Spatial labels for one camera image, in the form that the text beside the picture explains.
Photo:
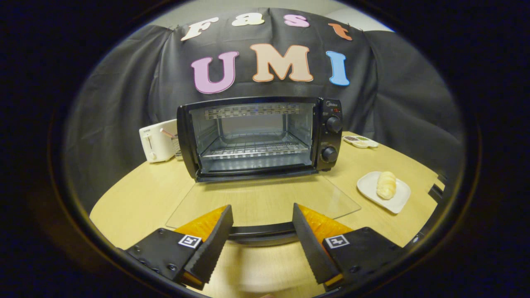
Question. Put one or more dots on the spiral bread roll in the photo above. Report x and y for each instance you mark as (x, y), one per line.
(386, 185)

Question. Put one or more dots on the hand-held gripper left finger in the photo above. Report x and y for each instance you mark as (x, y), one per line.
(213, 244)

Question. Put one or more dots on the black backdrop cloth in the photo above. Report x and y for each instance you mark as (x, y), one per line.
(116, 103)

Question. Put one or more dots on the white pop-up toaster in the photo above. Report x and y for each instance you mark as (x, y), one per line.
(155, 142)

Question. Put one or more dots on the black toaster oven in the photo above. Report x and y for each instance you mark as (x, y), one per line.
(329, 138)

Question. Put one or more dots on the black table clamp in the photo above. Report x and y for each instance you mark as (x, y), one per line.
(442, 179)
(435, 193)

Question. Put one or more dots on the white square plate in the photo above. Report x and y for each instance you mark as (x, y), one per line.
(397, 203)

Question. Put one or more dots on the white divided dish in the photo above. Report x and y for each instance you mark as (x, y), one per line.
(361, 141)

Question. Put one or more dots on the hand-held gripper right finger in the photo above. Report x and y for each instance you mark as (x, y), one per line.
(310, 248)

